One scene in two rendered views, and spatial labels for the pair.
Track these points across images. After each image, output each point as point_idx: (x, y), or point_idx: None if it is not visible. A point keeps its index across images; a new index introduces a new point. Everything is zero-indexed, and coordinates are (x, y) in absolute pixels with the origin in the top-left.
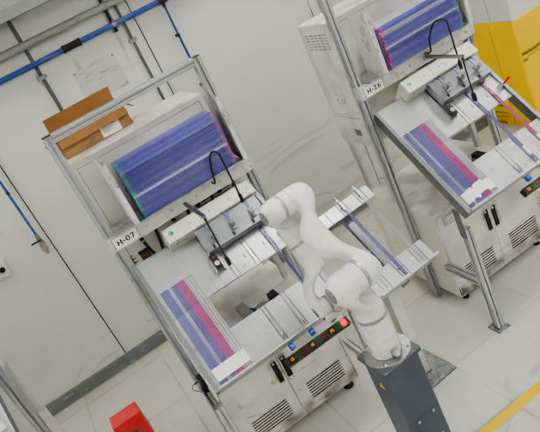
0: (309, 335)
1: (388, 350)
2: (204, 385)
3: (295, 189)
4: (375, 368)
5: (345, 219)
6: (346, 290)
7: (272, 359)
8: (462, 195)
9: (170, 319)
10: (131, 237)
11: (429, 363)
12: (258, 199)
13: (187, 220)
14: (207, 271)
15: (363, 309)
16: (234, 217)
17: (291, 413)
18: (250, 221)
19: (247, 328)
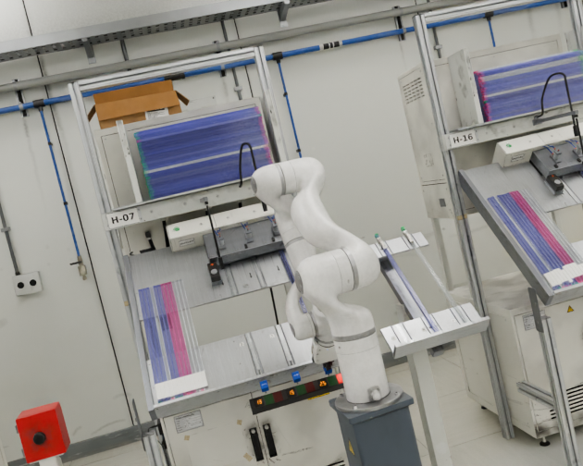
0: (309, 410)
1: (365, 387)
2: (161, 429)
3: (302, 160)
4: (341, 410)
5: (384, 263)
6: (318, 273)
7: (253, 423)
8: (546, 274)
9: (136, 317)
10: (130, 219)
11: None
12: None
13: (199, 221)
14: (202, 281)
15: (338, 311)
16: (254, 231)
17: None
18: (270, 239)
19: (218, 351)
